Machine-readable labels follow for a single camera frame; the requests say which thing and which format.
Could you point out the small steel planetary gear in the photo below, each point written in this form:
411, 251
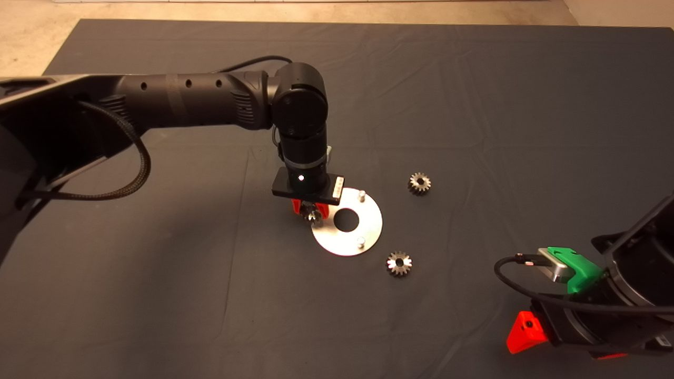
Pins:
399, 263
419, 183
313, 216

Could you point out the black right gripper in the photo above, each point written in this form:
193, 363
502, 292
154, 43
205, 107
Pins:
584, 326

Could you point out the dark grey table cloth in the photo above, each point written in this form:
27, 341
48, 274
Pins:
421, 79

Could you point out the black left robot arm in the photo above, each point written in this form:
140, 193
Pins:
184, 100

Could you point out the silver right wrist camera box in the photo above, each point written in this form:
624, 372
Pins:
554, 266

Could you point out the round metal carrier plate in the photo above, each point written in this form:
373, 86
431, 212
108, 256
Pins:
363, 231

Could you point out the green right camera mount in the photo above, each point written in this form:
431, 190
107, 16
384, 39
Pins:
583, 276

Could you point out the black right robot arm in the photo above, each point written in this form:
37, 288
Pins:
647, 263

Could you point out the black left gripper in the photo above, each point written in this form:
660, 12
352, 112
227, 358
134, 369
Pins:
305, 184

